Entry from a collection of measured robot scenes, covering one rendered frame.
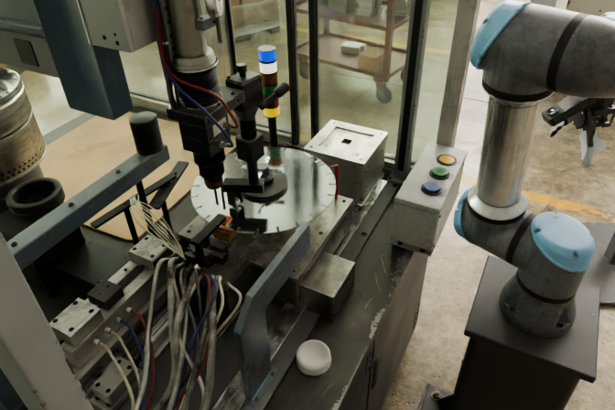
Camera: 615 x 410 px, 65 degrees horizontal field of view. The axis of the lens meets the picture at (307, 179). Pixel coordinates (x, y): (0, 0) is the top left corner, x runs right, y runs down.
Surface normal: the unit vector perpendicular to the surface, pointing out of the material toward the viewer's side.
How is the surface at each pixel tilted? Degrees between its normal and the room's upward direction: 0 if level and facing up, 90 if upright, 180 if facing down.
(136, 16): 90
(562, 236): 7
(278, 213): 0
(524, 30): 54
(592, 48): 58
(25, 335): 90
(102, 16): 90
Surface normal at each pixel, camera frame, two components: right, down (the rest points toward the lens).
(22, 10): -0.47, 0.53
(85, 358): 0.88, 0.26
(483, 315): -0.02, -0.81
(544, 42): -0.65, 0.01
